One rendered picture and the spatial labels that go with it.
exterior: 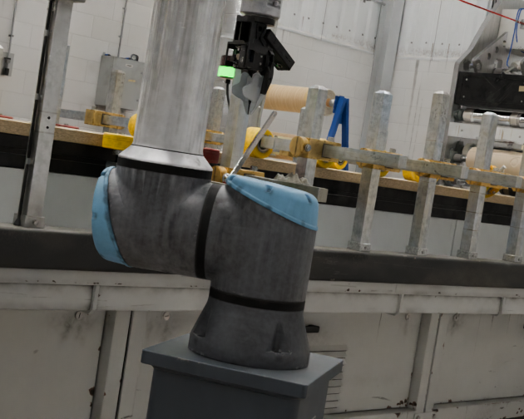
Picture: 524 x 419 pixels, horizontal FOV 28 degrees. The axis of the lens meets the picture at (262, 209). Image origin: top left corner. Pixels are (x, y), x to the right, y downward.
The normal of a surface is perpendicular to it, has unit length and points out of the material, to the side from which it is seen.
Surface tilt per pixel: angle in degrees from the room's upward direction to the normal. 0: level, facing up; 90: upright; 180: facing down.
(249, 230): 84
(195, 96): 90
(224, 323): 70
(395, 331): 90
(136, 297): 90
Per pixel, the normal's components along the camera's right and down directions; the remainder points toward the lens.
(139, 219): -0.14, 0.02
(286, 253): 0.46, 0.12
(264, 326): 0.25, -0.25
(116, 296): 0.69, 0.15
